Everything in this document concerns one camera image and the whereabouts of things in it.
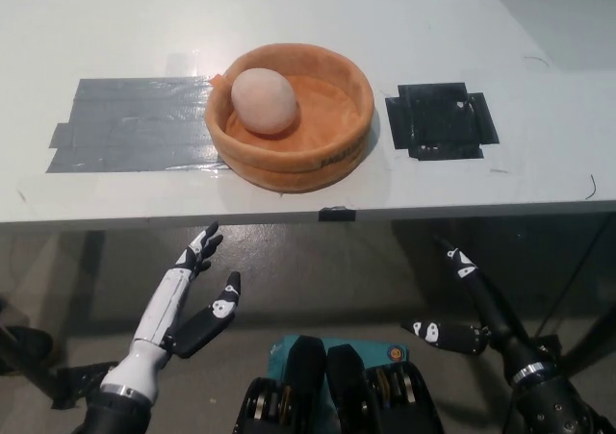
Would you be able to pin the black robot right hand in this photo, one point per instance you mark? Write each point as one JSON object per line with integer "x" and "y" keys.
{"x": 500, "y": 318}

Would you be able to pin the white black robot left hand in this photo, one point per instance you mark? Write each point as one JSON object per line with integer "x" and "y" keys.
{"x": 159, "y": 304}

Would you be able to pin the pale pink plush dumpling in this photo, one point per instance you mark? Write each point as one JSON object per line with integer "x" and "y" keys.
{"x": 264, "y": 102}

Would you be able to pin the black teal robot torso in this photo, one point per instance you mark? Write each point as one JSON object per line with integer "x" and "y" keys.
{"x": 308, "y": 371}

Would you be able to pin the black floor tape patch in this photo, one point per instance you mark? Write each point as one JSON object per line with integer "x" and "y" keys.
{"x": 79, "y": 381}

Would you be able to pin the dark rounded object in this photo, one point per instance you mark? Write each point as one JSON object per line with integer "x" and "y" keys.
{"x": 24, "y": 349}

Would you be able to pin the orange plush round basket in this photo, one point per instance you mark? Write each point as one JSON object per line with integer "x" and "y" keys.
{"x": 289, "y": 167}

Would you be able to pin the small black tape strip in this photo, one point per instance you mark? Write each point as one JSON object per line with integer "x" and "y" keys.
{"x": 337, "y": 214}

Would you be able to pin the black tape square patch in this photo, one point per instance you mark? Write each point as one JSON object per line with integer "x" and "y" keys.
{"x": 433, "y": 121}

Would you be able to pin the black metal frame beam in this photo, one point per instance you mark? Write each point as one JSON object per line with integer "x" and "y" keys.
{"x": 592, "y": 347}

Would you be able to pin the grey duct tape patch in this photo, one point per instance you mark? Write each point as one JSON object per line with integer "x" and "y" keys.
{"x": 135, "y": 121}

